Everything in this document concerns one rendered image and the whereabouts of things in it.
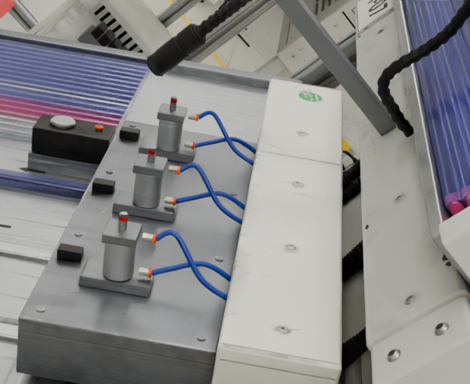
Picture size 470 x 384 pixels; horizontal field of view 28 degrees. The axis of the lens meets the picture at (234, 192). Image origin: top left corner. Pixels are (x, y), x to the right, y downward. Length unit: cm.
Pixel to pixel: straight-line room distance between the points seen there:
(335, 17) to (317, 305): 138
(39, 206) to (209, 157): 16
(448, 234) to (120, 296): 25
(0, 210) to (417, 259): 42
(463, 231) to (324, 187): 31
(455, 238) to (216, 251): 27
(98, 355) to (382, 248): 20
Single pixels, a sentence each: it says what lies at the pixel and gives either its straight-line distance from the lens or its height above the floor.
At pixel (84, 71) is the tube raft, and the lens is 118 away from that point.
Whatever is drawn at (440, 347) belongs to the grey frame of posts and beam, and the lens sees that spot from 54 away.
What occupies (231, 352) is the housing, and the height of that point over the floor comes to 123.
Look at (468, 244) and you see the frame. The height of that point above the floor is 140.
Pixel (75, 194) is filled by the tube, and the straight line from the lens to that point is 91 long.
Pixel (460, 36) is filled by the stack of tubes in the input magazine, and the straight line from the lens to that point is 81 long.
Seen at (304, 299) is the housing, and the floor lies 126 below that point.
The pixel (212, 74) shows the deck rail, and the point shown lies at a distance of 123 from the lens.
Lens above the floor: 150
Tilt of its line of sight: 21 degrees down
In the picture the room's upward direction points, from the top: 56 degrees clockwise
